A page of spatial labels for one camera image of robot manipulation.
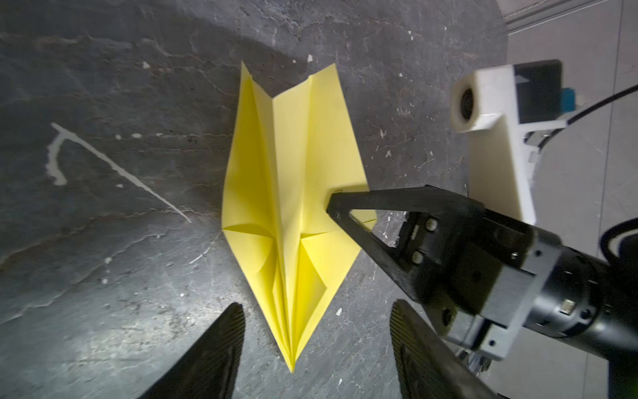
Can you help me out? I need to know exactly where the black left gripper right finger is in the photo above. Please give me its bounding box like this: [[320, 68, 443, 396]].
[[390, 299, 498, 398]]

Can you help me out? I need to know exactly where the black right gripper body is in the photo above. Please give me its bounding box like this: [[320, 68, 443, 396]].
[[433, 210, 563, 361]]

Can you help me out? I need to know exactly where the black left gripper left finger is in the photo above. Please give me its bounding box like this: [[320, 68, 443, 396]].
[[141, 303, 246, 398]]

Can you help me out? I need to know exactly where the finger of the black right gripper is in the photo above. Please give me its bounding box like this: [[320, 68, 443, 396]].
[[327, 186, 485, 302]]

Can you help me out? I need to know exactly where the yellow square paper sheet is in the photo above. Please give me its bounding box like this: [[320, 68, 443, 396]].
[[222, 65, 369, 369]]

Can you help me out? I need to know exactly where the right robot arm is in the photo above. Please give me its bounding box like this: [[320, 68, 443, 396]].
[[327, 186, 637, 398]]

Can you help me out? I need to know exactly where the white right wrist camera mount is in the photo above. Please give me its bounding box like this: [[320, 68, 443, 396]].
[[450, 59, 567, 224]]

